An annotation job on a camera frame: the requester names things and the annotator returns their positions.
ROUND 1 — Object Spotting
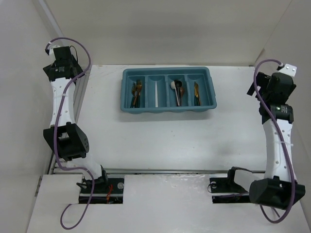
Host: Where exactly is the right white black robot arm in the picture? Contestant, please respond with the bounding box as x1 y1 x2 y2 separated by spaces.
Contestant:
225 72 306 210

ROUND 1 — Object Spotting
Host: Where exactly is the white chopstick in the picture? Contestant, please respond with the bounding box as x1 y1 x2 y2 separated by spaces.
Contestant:
155 82 158 108

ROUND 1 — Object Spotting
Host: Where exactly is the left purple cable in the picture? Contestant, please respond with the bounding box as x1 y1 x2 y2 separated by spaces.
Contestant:
46 37 96 230

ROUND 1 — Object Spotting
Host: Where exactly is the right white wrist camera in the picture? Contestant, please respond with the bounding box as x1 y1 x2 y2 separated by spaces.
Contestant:
277 64 297 78

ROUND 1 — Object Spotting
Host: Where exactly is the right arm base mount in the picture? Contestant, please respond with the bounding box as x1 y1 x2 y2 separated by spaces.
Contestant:
209 177 251 204

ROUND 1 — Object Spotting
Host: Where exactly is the brown wooden spoon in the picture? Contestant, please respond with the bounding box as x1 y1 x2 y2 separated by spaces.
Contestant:
179 87 185 106

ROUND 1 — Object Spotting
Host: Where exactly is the gold blade green knife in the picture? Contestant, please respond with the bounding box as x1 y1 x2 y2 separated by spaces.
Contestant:
194 82 199 106

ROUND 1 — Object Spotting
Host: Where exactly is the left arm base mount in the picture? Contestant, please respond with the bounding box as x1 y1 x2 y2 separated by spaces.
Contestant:
77 174 125 204

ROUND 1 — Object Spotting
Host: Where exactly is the black spoon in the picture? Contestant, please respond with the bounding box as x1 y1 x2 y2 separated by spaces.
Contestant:
174 80 182 98

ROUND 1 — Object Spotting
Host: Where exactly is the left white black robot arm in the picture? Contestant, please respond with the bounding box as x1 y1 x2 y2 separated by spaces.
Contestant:
43 46 109 193

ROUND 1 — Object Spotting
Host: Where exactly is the white spoon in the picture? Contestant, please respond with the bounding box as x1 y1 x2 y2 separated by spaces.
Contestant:
170 81 180 106

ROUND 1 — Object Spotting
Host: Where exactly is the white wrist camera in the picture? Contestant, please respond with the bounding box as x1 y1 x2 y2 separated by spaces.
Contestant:
277 64 297 78
45 44 61 56

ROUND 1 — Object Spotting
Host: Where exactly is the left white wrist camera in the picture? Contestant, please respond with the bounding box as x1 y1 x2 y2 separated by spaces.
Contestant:
45 44 61 56

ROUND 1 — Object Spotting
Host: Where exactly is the aluminium rail front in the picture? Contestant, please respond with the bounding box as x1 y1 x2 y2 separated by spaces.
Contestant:
105 168 228 175

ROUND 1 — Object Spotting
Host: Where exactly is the blue plastic cutlery tray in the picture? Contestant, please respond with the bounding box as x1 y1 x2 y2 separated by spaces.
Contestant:
121 67 217 114

